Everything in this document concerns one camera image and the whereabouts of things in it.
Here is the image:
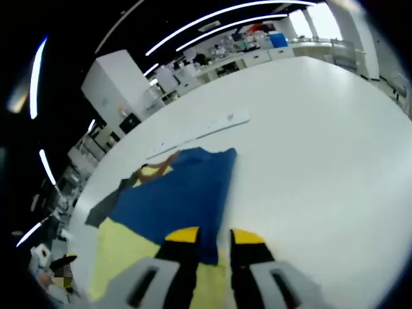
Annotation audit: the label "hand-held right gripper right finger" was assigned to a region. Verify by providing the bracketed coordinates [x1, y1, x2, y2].
[229, 228, 326, 309]

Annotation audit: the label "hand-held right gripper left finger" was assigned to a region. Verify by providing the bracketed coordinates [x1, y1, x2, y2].
[109, 227, 201, 309]

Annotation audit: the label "yellow blue black garment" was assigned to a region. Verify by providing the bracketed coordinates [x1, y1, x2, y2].
[85, 147, 239, 309]

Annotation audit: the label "white template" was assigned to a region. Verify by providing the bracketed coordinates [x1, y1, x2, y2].
[145, 108, 251, 161]

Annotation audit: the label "black box cabinet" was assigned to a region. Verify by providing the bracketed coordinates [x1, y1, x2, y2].
[118, 113, 142, 133]

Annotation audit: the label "ceiling light strips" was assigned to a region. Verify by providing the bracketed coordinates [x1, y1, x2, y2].
[6, 0, 318, 248]

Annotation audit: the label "white square pillar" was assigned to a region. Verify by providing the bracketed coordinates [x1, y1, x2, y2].
[80, 50, 152, 129]

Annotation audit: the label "white counter cabinets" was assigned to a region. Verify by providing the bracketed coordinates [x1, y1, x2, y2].
[173, 41, 339, 94]

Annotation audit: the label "blue storage bin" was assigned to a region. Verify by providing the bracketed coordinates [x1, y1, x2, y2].
[268, 33, 289, 48]

